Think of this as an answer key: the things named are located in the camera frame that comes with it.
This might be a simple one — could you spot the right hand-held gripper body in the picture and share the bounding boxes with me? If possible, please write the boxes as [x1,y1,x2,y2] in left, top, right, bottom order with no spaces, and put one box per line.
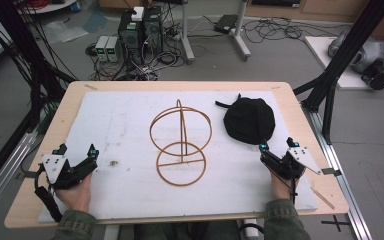
[269,147,322,182]

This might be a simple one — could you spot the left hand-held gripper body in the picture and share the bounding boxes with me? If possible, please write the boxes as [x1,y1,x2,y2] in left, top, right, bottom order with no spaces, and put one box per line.
[40,153,88,191]

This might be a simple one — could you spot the person's right hand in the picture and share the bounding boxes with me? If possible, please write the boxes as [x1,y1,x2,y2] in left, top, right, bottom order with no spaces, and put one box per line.
[269,169,302,202]

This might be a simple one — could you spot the person's left hand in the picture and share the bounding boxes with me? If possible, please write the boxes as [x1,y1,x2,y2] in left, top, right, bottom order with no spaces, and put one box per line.
[53,173,93,213]

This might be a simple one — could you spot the grey metal tab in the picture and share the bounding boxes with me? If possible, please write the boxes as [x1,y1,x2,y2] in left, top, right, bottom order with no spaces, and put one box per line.
[321,167,343,178]
[15,170,40,182]

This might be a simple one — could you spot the black hat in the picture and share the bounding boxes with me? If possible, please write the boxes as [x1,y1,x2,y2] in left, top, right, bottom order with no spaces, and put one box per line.
[214,93,277,146]

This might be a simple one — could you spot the thin wooden strip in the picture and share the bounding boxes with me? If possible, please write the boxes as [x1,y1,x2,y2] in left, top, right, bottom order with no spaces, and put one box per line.
[310,187,336,211]

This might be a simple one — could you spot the white foam mat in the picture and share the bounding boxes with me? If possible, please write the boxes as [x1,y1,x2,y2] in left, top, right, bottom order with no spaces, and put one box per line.
[37,90,319,224]

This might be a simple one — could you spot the white table leg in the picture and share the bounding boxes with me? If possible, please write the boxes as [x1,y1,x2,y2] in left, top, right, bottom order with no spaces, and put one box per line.
[103,224,121,240]
[241,218,260,240]

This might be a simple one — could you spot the white platform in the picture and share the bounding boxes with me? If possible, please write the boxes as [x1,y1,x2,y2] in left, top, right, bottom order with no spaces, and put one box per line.
[304,35,384,91]

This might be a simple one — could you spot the grey power supply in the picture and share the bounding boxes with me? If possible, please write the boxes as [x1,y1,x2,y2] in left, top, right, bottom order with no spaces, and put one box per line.
[94,35,110,63]
[105,35,122,63]

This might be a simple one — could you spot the black device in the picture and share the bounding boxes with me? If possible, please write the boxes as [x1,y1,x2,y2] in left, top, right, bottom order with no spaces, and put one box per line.
[360,59,384,91]

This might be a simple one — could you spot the person's legs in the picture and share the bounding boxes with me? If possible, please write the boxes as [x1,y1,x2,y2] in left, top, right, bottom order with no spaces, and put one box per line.
[133,221,242,240]

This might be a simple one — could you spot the grey robot head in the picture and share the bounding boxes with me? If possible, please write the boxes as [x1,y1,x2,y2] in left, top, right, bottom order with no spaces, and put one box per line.
[327,29,384,75]

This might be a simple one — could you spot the clear plastic sheet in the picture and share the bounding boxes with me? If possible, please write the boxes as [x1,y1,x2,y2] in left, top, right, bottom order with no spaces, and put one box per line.
[42,19,90,45]

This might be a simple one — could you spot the grey stand leg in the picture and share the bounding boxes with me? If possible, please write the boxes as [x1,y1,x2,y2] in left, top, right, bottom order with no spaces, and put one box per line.
[179,0,196,65]
[233,0,252,62]

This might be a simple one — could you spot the black computer tower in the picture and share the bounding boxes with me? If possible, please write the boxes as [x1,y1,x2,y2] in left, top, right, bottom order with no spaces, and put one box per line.
[142,6,164,55]
[117,9,145,65]

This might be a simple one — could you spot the flat black box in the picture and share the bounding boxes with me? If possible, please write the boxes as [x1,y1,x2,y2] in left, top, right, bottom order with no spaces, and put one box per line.
[213,14,240,35]

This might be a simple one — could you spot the white box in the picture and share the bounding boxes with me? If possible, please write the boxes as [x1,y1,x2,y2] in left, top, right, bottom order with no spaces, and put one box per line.
[131,6,145,22]

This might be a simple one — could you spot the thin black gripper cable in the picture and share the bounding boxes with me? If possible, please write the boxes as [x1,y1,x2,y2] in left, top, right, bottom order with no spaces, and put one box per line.
[289,175,298,205]

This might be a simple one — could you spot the black sleeved gripper cable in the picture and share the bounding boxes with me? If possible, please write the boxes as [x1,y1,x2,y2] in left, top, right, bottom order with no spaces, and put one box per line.
[33,162,64,224]

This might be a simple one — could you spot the aluminium rail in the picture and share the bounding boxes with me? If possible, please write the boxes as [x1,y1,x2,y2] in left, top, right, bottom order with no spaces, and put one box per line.
[0,130,40,222]
[300,105,374,240]

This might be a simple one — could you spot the orange wire hat stand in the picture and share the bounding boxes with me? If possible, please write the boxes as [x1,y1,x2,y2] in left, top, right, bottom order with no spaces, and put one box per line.
[149,98,213,187]

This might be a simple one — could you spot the black metal frame with cables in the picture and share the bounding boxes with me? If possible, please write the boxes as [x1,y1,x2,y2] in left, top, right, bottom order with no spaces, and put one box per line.
[0,0,78,198]

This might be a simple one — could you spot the tangle of computer cables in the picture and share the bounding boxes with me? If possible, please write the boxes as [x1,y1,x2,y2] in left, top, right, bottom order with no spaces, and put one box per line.
[85,19,188,82]

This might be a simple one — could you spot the tangle of black floor cables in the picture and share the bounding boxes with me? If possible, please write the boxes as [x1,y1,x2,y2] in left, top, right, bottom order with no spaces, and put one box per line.
[242,15,349,45]

